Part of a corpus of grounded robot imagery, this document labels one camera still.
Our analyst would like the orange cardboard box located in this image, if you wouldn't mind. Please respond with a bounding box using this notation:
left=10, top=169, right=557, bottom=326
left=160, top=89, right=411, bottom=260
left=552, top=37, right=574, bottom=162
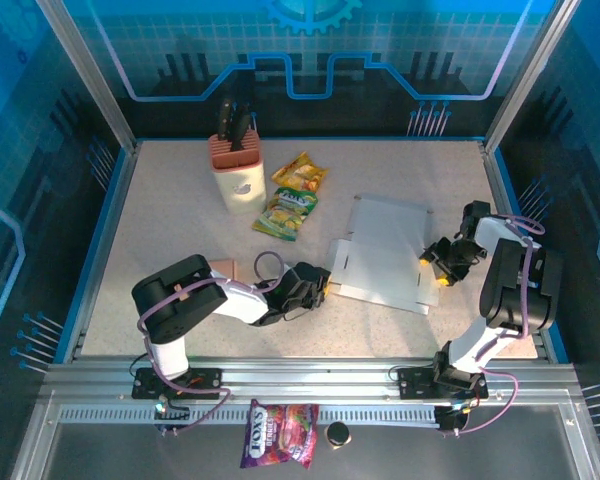
left=209, top=258, right=240, bottom=281

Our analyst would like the aluminium frame post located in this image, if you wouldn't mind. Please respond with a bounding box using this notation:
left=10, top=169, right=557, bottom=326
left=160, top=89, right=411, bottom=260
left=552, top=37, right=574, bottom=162
left=33, top=0, right=142, bottom=154
left=481, top=0, right=585, bottom=156

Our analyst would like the slim black-handled knife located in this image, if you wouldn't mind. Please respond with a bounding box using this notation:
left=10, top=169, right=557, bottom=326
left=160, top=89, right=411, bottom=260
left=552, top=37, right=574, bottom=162
left=216, top=97, right=235, bottom=142

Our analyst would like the purple Fox's berries candy bag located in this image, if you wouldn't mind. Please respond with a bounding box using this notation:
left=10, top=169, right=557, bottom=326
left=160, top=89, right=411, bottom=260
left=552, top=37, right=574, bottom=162
left=238, top=398, right=321, bottom=471

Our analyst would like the aluminium mounting rail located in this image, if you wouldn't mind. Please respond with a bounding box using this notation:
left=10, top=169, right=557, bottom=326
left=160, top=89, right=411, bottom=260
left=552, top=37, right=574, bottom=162
left=39, top=354, right=581, bottom=401

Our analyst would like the aluminium table side rail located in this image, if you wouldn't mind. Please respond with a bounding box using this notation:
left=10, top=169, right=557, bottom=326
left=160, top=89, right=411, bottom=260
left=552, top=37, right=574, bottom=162
left=62, top=139, right=144, bottom=364
left=479, top=139, right=554, bottom=364

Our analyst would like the green Fox's candy bag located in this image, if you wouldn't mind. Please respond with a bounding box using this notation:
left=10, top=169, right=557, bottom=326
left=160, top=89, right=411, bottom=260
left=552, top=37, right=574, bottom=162
left=251, top=186, right=320, bottom=242

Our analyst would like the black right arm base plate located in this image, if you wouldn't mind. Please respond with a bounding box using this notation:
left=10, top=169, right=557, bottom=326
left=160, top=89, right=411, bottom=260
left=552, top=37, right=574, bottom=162
left=397, top=367, right=490, bottom=401

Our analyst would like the broad black-handled knife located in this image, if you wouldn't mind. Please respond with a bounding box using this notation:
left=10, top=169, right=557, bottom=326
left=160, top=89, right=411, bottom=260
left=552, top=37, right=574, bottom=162
left=228, top=102, right=255, bottom=152

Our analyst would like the yellow snack bag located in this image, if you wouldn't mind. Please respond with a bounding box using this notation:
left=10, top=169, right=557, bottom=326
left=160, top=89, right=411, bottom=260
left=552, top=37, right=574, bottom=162
left=270, top=152, right=330, bottom=194

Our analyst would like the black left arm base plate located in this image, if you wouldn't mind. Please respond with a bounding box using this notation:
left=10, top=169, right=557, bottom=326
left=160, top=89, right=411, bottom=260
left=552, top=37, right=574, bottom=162
left=131, top=367, right=224, bottom=401

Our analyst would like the black controller board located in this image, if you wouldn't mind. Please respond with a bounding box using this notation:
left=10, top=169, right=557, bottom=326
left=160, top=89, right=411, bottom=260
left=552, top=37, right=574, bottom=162
left=433, top=402, right=470, bottom=437
left=152, top=397, right=192, bottom=437

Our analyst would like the white paper box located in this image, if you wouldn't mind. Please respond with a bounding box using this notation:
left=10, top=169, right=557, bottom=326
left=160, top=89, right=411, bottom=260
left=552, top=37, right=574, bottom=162
left=326, top=193, right=441, bottom=316

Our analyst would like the slotted grey cable duct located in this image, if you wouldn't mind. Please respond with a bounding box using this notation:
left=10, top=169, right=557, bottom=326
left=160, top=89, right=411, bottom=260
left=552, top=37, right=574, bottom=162
left=57, top=404, right=464, bottom=427

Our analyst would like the black round cap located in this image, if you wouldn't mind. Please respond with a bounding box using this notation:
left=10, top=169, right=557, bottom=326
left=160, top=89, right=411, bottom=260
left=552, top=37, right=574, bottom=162
left=324, top=421, right=352, bottom=451

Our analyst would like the cream knife block pink top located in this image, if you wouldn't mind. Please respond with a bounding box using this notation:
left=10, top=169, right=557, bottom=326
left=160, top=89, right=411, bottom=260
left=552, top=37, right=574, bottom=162
left=208, top=130, right=268, bottom=216

